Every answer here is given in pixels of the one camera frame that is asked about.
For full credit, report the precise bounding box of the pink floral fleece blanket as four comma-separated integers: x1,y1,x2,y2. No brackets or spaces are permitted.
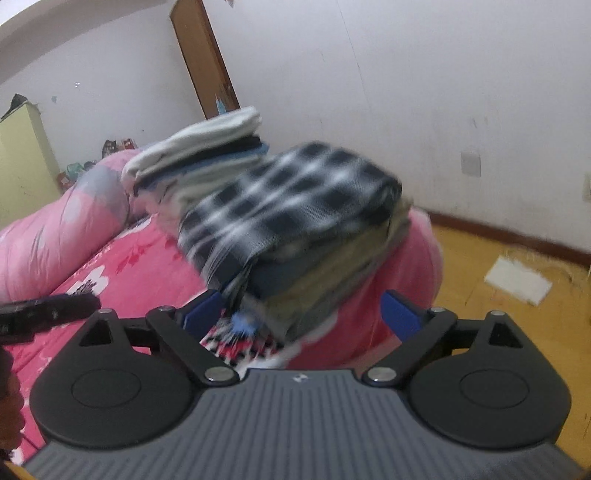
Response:
0,208,444,462

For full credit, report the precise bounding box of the low pile of folded garments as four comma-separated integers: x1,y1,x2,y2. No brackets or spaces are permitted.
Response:
203,198,414,342

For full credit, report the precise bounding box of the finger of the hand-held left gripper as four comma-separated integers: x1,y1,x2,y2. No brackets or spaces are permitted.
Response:
0,293,101,343

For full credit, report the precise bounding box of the person's left hand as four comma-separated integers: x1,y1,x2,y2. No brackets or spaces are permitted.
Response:
0,346,26,455

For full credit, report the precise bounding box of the pale yellow wardrobe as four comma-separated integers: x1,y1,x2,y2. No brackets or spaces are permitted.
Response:
0,102,63,229

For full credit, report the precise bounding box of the cluttered wooden bedside table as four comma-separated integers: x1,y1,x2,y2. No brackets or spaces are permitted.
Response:
58,137,140,192

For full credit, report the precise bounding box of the pink grey floral quilt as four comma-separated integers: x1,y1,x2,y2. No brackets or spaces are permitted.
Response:
0,150,139,301

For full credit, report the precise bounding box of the brown wooden door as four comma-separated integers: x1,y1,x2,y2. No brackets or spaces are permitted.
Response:
168,0,241,120

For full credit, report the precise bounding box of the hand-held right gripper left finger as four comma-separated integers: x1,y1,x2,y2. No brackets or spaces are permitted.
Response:
76,288,241,387

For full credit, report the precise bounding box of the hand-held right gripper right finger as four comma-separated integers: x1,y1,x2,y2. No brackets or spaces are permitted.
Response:
362,290,522,387

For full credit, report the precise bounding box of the black white plaid garment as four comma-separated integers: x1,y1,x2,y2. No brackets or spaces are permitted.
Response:
178,142,402,289

